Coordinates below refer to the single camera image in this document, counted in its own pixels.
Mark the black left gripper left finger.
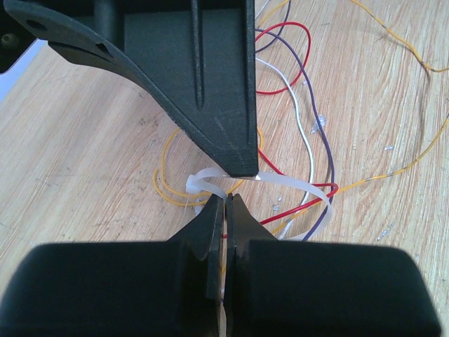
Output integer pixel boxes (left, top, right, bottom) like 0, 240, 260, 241
1, 196, 224, 336

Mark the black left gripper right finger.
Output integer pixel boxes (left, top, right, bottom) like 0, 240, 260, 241
224, 194, 441, 336

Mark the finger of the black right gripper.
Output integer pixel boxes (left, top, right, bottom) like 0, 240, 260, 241
4, 1, 259, 177

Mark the white wire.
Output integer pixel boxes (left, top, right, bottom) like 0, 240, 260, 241
254, 0, 316, 242

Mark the dark purple wire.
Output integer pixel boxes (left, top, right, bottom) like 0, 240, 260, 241
255, 0, 334, 242

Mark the orange wire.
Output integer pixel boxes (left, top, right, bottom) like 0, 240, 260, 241
219, 0, 449, 275

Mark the red wire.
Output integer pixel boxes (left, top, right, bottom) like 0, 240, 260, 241
222, 21, 340, 239

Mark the clear zip tie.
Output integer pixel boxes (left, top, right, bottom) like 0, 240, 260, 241
185, 167, 339, 241

